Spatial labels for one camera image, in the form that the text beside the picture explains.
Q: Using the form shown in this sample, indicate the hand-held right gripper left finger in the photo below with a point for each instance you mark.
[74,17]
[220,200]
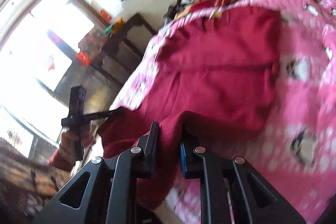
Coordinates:
[151,153]

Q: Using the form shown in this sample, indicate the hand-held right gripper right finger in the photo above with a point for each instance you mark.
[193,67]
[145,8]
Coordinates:
[183,161]

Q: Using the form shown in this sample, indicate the dark wooden table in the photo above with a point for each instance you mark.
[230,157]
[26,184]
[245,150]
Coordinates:
[126,50]

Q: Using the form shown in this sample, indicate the pink penguin blanket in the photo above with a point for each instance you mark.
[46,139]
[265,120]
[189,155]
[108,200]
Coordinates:
[302,108]

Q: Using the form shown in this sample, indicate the window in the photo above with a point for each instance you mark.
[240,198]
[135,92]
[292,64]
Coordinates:
[39,56]

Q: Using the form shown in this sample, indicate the red box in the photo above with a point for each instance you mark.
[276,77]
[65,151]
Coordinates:
[83,58]

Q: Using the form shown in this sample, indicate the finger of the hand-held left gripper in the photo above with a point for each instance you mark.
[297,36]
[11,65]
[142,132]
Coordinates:
[105,114]

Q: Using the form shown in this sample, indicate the maroon sweater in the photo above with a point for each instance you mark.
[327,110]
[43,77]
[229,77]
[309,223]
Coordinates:
[210,69]

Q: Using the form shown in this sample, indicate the person's left forearm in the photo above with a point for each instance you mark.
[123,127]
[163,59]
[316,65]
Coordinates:
[59,161]

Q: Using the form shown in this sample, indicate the red wall decoration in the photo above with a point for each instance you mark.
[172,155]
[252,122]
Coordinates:
[105,15]

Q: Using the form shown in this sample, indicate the person's left hand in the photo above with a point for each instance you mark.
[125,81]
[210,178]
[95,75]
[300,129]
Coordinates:
[67,144]

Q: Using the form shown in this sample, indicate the dark wooden cabinet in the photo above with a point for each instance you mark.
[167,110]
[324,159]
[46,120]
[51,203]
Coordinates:
[21,182]

